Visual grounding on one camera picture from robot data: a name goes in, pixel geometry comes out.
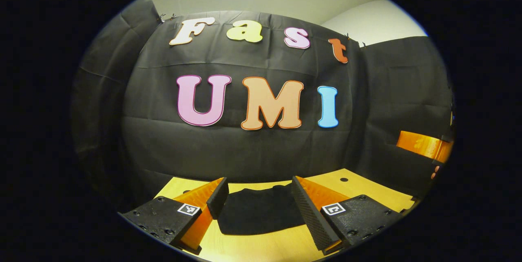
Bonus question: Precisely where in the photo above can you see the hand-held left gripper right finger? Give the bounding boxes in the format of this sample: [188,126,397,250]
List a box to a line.
[291,175,403,256]

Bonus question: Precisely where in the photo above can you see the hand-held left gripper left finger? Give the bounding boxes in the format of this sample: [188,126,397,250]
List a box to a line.
[118,177,230,255]

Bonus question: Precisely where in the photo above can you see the black garment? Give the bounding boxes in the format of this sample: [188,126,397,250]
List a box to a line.
[217,184,306,236]

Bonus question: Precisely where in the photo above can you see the black backdrop cloth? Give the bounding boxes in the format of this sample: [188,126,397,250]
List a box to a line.
[70,0,455,214]

